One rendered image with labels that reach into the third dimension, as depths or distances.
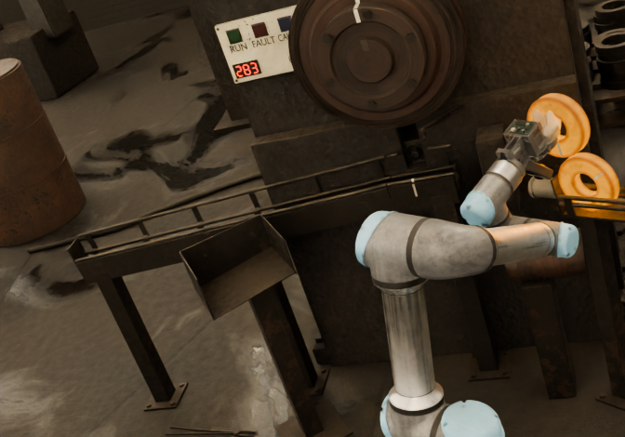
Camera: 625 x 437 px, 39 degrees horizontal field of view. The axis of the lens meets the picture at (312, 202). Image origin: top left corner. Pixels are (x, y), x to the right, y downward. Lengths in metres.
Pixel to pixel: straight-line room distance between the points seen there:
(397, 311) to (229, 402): 1.47
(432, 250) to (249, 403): 1.58
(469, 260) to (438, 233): 0.08
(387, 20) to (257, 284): 0.82
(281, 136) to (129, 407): 1.23
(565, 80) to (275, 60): 0.81
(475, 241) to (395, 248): 0.15
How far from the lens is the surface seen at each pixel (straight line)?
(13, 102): 4.89
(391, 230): 1.70
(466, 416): 1.86
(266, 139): 2.70
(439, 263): 1.65
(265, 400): 3.09
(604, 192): 2.30
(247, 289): 2.51
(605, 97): 4.15
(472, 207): 1.96
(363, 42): 2.27
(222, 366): 3.33
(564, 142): 2.18
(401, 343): 1.81
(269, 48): 2.59
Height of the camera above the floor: 1.84
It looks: 26 degrees down
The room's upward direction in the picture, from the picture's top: 19 degrees counter-clockwise
